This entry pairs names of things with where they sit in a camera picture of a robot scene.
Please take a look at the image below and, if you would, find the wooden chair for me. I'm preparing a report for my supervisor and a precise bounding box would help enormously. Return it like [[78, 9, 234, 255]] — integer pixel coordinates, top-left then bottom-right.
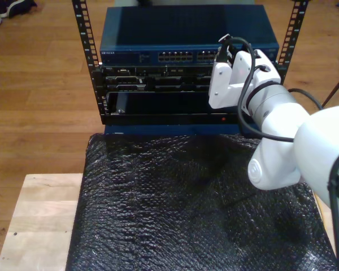
[[321, 67, 339, 110]]

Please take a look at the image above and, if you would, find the black rack server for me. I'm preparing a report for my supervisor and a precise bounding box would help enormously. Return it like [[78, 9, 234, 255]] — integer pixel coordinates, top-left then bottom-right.
[[101, 65, 277, 93]]

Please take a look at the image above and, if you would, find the blue base box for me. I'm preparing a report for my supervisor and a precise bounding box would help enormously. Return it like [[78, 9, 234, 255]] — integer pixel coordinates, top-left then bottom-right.
[[103, 123, 265, 137]]

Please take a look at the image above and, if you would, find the black bubble-wrap mat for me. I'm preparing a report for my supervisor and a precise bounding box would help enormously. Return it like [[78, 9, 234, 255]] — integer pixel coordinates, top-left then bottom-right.
[[64, 131, 339, 271]]

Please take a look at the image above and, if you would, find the blue network switch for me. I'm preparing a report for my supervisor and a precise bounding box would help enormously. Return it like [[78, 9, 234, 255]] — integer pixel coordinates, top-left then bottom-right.
[[99, 5, 280, 67]]

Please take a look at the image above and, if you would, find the black rack frame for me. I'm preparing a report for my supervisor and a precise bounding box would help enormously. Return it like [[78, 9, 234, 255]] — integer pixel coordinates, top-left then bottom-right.
[[71, 0, 310, 125]]

